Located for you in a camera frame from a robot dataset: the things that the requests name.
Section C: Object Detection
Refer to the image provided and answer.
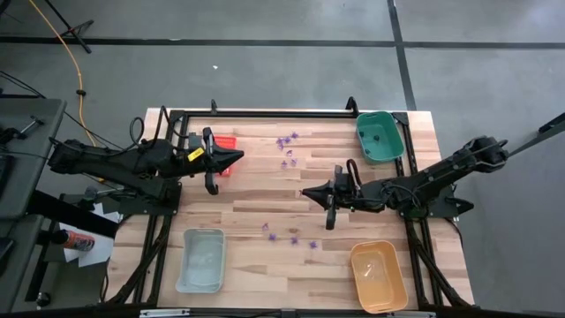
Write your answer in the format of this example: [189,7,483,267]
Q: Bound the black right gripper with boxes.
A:
[300,165,359,231]

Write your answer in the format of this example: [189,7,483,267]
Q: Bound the black metal beam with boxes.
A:
[26,189,120,239]

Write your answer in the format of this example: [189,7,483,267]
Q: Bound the teal plastic bin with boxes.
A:
[355,110,406,165]

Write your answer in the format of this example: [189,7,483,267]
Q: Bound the black tripod stand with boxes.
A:
[41,0,94,54]

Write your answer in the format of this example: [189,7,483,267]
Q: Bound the silver metal bracket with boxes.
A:
[139,308,191,318]
[387,310,437,318]

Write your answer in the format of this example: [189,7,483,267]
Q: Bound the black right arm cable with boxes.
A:
[346,158,363,186]

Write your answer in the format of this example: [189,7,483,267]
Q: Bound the black clamp tool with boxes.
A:
[0,115,46,145]

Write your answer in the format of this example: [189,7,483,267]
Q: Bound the black slanted pole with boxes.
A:
[506,112,565,158]

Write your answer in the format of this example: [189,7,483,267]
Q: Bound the grey side table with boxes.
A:
[0,97,68,222]

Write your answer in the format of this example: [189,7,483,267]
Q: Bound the orange and black can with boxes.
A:
[51,229,96,253]

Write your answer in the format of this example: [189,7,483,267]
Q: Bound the pale grey plastic bin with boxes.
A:
[175,227,227,295]

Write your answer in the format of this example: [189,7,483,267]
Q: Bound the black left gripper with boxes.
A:
[178,126,245,196]

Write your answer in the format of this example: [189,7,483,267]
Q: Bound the white paper sheets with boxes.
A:
[58,201,121,269]

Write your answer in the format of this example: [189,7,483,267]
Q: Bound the yellow floor cable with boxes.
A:
[28,0,107,183]

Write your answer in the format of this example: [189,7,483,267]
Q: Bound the yellow plastic bin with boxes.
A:
[350,240,410,315]

